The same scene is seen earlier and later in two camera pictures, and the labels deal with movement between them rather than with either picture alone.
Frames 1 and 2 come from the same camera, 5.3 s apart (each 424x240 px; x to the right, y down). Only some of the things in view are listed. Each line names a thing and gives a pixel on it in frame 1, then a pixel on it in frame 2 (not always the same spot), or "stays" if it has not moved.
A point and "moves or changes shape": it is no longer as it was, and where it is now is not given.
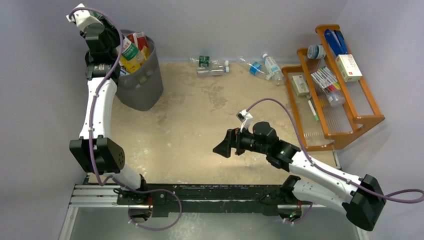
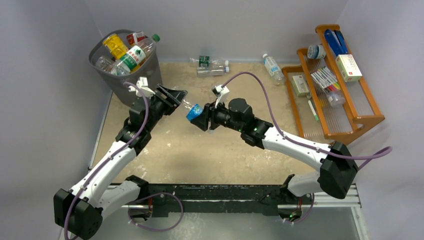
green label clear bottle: x=205 y=62 stays
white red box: x=348 y=67 stays
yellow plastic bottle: x=131 y=66 moves or changes shape
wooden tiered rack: x=328 y=94 stays
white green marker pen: x=315 y=116 stays
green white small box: x=299 y=85 stays
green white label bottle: x=130 y=50 → x=133 y=59
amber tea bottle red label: x=139 y=38 stays
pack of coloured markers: x=325 y=79 stays
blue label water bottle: x=273 y=69 stays
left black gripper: x=112 y=32 → x=173 y=98
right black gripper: x=235 y=141 → x=212 y=115
